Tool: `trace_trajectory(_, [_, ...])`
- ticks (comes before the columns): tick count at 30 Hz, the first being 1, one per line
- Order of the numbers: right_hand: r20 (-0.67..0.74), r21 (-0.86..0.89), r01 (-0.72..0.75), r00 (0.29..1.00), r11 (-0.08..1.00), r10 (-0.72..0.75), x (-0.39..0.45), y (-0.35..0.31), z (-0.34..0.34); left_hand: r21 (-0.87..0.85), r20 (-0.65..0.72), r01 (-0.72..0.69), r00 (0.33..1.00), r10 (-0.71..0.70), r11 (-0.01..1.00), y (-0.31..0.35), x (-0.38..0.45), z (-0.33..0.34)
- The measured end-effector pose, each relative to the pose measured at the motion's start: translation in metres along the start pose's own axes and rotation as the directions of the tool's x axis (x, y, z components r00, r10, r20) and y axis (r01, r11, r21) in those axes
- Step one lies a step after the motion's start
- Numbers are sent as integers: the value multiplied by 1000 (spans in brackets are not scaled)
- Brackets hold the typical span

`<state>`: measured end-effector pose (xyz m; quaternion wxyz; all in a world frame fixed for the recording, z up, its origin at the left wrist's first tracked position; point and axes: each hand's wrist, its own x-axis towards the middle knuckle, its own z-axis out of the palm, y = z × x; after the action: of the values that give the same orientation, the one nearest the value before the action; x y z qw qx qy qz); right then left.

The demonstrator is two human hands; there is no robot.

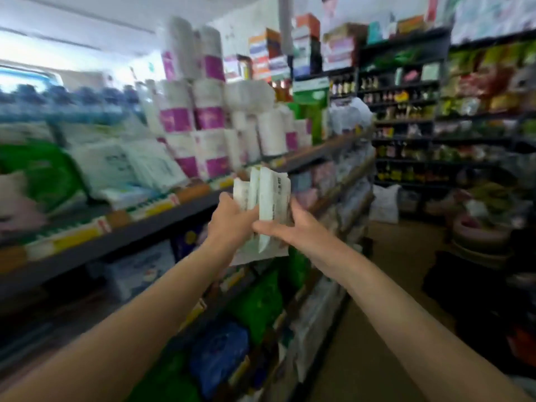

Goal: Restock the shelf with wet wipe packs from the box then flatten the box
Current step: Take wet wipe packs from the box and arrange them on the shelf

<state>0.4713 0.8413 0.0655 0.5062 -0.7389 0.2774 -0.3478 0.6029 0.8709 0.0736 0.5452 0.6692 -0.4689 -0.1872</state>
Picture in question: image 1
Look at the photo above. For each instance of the row of blue-capped water bottles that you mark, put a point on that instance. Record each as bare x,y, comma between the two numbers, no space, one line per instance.
63,104

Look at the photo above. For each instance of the person's right forearm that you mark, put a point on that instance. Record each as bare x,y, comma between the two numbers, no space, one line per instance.
418,347

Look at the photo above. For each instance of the person's left forearm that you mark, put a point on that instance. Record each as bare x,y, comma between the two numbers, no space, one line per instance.
104,343

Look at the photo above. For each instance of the dark metal shelf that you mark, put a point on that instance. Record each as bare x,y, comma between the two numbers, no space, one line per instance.
167,221

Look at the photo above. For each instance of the stack of pink basins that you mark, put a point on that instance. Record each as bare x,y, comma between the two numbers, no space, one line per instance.
481,238

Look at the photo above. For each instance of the stack of green tissue packs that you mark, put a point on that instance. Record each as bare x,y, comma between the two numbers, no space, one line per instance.
255,305

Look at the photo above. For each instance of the row of pale tissue packs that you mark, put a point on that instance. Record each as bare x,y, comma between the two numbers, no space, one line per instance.
326,175

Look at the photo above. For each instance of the person's left hand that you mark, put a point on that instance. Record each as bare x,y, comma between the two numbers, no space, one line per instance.
228,226

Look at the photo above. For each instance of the stack of white roll packs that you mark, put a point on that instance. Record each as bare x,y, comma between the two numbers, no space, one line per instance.
318,318

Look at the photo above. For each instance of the white sack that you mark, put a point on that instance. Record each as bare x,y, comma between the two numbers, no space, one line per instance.
385,205

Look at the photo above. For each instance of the blue tissue pack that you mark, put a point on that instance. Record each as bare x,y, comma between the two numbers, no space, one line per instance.
217,355

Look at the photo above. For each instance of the green white carton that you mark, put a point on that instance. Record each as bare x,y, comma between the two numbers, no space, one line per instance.
312,92

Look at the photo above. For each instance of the stack of orange white boxes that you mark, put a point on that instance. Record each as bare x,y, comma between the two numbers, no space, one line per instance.
305,41

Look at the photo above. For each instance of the person's right hand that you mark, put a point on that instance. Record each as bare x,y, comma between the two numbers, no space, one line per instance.
305,242

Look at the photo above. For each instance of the white plastic wrapped bundle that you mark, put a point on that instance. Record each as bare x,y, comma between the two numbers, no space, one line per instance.
349,115

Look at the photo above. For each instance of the stack of purple-label toilet rolls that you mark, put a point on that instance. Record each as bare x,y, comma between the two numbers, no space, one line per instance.
209,113

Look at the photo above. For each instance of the black plastic bag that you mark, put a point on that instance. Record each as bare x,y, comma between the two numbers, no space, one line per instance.
469,288

